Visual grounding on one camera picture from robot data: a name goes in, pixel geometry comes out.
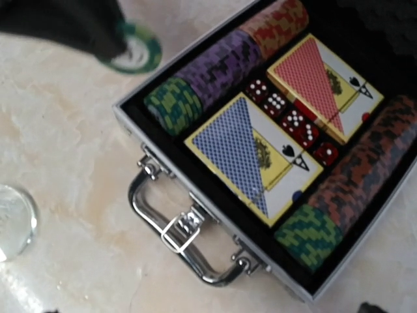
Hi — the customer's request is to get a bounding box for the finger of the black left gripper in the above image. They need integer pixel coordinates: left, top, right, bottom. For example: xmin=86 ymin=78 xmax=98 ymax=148
xmin=1 ymin=0 xmax=128 ymax=61

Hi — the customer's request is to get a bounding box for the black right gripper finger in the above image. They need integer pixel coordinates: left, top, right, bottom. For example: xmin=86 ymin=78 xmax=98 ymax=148
xmin=358 ymin=302 xmax=388 ymax=313

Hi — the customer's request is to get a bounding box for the dropped green poker chip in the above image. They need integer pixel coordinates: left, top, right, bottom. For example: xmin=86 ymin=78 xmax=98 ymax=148
xmin=100 ymin=22 xmax=162 ymax=74

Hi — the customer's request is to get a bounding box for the green chip group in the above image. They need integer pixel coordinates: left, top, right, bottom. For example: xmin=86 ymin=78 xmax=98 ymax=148
xmin=274 ymin=204 xmax=343 ymax=273

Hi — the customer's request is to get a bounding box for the green chip stack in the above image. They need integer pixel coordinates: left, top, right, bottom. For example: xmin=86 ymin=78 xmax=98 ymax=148
xmin=144 ymin=76 xmax=203 ymax=136

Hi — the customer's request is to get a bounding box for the aluminium poker case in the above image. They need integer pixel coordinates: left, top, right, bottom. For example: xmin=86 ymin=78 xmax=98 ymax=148
xmin=114 ymin=1 xmax=416 ymax=301

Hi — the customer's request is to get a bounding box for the blue playing card deck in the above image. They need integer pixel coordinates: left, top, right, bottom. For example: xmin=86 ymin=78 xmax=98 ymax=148
xmin=184 ymin=93 xmax=323 ymax=227

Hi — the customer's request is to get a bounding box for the red playing card deck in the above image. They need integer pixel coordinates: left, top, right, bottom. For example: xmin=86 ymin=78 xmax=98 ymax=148
xmin=266 ymin=34 xmax=384 ymax=144

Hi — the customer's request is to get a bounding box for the right poker chip row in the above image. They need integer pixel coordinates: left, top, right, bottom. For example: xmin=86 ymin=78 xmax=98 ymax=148
xmin=308 ymin=96 xmax=416 ymax=234

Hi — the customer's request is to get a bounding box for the poker chip row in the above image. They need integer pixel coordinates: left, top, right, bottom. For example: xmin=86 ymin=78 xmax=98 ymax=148
xmin=175 ymin=0 xmax=309 ymax=109
xmin=308 ymin=96 xmax=416 ymax=234

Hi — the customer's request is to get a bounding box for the left poker chip row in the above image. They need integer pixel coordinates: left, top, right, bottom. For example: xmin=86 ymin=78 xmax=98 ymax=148
xmin=175 ymin=0 xmax=309 ymax=109

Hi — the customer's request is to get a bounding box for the red dice row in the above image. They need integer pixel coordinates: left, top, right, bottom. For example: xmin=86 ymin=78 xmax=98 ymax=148
xmin=244 ymin=78 xmax=339 ymax=167

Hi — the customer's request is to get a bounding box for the clear round plastic lid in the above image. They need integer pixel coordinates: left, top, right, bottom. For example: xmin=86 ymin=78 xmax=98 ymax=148
xmin=1 ymin=184 xmax=38 ymax=263

